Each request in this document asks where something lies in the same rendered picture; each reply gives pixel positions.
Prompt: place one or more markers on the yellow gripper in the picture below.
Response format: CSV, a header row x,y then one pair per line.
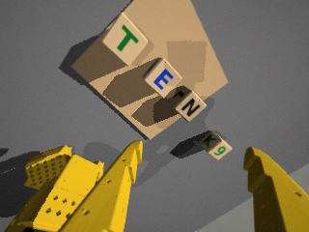
x,y
280,204

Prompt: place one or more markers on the tan flat mat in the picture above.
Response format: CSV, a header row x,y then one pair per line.
x,y
174,32

